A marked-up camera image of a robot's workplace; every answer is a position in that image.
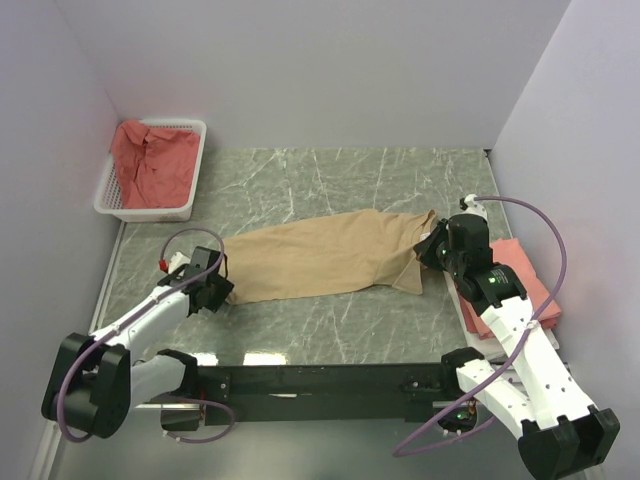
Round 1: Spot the beige t shirt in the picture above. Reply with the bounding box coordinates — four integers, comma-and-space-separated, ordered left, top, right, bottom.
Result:
225, 209, 436, 305

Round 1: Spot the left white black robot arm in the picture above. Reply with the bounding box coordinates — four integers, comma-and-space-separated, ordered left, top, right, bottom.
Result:
41, 247, 234, 443

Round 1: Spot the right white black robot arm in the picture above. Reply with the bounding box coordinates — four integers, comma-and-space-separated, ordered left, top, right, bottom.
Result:
414, 213, 620, 479

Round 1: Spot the folded pink t shirt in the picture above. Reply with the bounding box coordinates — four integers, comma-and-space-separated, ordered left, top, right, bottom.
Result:
458, 238, 562, 340

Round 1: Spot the crumpled pink t shirt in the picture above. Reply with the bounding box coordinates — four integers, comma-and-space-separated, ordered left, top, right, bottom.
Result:
111, 120, 200, 209

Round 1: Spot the white plastic basket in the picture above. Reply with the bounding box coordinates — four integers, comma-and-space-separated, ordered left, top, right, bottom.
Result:
93, 118, 207, 223

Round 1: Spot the black base beam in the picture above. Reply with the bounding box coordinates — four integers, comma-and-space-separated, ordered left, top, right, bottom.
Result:
189, 363, 463, 422

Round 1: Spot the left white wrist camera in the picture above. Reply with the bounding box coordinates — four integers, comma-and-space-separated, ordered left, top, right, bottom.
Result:
159, 252, 190, 274

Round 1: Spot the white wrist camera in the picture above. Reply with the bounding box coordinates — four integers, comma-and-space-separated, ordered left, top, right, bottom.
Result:
159, 252, 190, 274
459, 194, 487, 221

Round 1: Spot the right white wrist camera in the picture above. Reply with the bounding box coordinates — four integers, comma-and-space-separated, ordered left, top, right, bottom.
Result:
459, 194, 487, 221

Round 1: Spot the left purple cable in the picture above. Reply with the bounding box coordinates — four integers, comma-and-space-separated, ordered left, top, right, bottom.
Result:
53, 227, 236, 444

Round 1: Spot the purple cable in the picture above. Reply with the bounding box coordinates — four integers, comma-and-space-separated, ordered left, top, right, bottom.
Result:
392, 195, 569, 459
53, 227, 236, 444

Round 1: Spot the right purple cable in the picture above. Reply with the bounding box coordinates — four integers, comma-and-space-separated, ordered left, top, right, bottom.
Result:
392, 195, 569, 459

